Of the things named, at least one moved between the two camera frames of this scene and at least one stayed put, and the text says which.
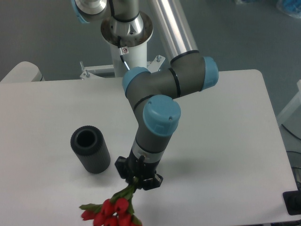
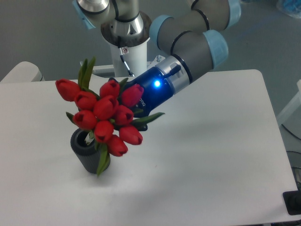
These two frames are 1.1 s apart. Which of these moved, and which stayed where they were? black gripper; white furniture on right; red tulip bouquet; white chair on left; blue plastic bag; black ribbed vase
Moved: black gripper; red tulip bouquet
Stayed: white chair on left; blue plastic bag; white furniture on right; black ribbed vase
